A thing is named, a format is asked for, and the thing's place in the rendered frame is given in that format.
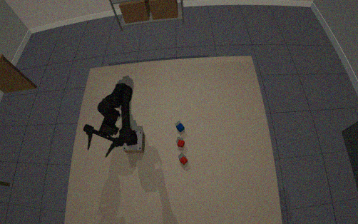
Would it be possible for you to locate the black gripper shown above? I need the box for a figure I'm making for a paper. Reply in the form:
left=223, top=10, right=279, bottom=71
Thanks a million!
left=83, top=119, right=125, bottom=157

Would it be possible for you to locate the red cube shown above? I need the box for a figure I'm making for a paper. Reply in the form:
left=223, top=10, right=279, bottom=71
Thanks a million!
left=178, top=140, right=185, bottom=147
left=180, top=156, right=188, bottom=165

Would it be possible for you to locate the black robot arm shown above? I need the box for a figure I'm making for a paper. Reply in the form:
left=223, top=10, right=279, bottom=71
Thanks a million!
left=97, top=83, right=138, bottom=146

